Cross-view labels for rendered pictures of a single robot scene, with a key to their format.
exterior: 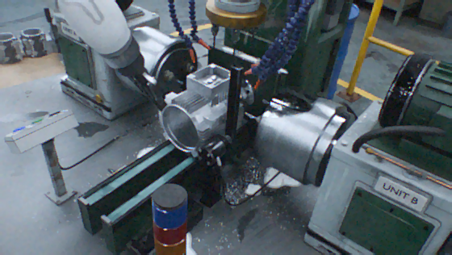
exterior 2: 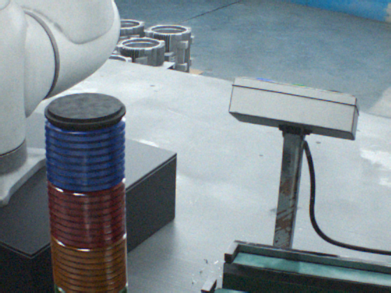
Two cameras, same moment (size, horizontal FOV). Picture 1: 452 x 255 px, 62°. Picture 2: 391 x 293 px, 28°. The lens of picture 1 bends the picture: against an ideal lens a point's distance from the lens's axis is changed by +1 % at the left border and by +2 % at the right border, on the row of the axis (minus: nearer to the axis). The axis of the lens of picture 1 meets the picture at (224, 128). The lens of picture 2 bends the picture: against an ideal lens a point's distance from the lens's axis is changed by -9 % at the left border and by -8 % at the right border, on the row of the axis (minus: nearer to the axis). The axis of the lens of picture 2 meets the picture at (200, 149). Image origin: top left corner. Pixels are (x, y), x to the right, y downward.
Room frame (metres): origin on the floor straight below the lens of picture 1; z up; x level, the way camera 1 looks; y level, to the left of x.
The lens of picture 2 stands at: (0.34, -0.45, 1.41)
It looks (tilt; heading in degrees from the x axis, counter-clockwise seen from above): 23 degrees down; 72
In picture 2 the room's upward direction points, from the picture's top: 3 degrees clockwise
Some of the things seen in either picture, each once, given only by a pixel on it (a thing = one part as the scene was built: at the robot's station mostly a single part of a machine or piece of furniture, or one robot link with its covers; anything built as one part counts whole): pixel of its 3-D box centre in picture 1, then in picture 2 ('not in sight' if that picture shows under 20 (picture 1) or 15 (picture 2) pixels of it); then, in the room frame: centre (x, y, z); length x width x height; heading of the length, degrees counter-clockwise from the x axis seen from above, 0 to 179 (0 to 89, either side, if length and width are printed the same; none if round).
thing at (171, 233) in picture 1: (170, 223); (86, 202); (0.43, 0.08, 1.14); 0.06 x 0.06 x 0.04
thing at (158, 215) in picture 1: (169, 206); (84, 146); (0.43, 0.08, 1.19); 0.06 x 0.06 x 0.04
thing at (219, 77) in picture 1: (211, 85); not in sight; (1.00, 0.05, 1.11); 0.12 x 0.11 x 0.07; 144
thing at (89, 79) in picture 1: (108, 53); not in sight; (1.39, 0.50, 0.99); 0.35 x 0.31 x 0.37; 55
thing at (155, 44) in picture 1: (148, 61); not in sight; (1.25, 0.31, 1.04); 0.37 x 0.25 x 0.25; 55
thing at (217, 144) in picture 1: (256, 150); not in sight; (0.93, -0.11, 0.92); 0.45 x 0.13 x 0.24; 145
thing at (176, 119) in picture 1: (202, 115); not in sight; (0.97, 0.07, 1.01); 0.20 x 0.19 x 0.19; 144
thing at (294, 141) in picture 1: (311, 140); not in sight; (0.86, -0.25, 1.04); 0.41 x 0.25 x 0.25; 55
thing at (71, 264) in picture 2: (170, 239); (89, 254); (0.43, 0.08, 1.10); 0.06 x 0.06 x 0.04
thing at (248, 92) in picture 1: (237, 93); not in sight; (1.12, -0.03, 1.02); 0.15 x 0.02 x 0.15; 55
